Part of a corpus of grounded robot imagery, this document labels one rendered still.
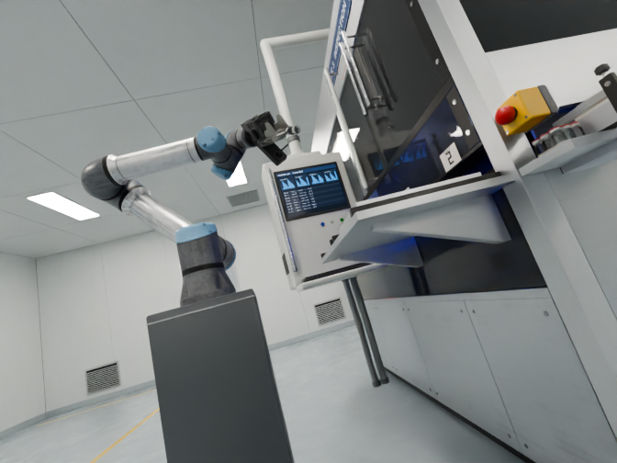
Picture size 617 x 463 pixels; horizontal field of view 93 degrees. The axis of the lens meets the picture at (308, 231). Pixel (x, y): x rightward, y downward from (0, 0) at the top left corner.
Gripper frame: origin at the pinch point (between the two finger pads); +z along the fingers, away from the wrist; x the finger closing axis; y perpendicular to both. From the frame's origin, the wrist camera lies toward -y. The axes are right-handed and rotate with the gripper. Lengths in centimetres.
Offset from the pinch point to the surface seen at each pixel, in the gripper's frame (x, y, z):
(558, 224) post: 16, -39, 56
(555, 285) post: 7, -50, 57
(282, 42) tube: 108, 28, -115
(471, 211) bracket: 13, -35, 39
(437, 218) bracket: 5.5, -31.9, 34.6
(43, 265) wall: -194, -76, -696
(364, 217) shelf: -12.4, -17.9, 29.9
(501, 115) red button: 22, -14, 46
